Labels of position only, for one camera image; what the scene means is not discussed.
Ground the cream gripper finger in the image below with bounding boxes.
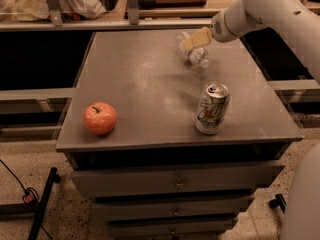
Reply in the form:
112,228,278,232
179,27,213,52

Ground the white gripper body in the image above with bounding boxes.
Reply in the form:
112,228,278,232
210,0,257,43

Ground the clear plastic water bottle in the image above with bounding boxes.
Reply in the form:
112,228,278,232
175,31,210,69

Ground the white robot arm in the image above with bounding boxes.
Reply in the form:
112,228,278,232
181,0,320,240

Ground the silver 7up soda can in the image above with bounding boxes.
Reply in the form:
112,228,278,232
195,81,230,135

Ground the grey drawer cabinet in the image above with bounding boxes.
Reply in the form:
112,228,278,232
56,30,302,234

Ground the white cloth on shelf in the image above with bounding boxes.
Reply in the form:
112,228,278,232
0,0,106,22

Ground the red apple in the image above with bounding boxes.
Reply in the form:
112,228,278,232
83,102,117,136

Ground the top grey drawer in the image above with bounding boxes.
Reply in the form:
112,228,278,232
71,161,284,198

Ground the grey drawer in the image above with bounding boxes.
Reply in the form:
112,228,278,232
107,216,238,238
92,194,254,221
71,161,284,198

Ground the middle grey drawer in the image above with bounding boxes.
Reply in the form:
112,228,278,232
92,194,254,221

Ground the right black stand leg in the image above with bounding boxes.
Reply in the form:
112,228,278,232
269,194,287,212

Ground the black stand leg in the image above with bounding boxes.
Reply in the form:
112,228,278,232
28,167,60,240
269,194,287,212

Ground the bottom grey drawer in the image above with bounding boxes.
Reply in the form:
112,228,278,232
107,216,238,238

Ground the left black stand leg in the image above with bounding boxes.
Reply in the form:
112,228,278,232
28,167,60,240

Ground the middle metal bracket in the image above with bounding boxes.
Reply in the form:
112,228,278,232
127,0,139,25

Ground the metal bracket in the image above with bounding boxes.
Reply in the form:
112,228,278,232
127,0,139,25
46,0,63,26

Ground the left metal bracket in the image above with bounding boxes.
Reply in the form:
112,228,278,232
46,0,63,26

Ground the black floor cable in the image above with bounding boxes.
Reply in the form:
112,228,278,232
0,158,54,240

